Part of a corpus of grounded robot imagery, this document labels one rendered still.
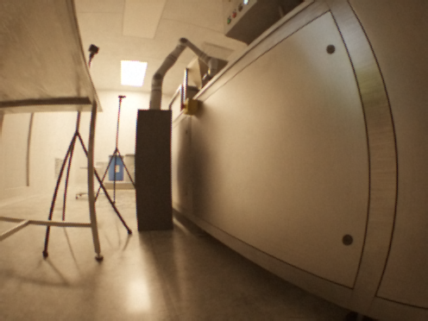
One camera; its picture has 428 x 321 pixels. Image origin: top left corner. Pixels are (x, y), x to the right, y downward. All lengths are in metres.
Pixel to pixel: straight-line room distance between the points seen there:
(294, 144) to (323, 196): 0.13
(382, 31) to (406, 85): 0.11
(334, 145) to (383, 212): 0.16
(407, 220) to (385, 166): 0.10
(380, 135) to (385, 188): 0.09
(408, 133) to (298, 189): 0.26
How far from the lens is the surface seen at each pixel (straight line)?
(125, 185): 4.14
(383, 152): 0.34
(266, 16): 0.83
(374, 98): 0.36
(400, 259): 0.37
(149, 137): 1.21
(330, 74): 0.41
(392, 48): 0.39
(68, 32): 0.46
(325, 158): 0.38
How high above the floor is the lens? 0.39
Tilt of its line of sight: 3 degrees up
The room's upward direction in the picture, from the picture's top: 1 degrees counter-clockwise
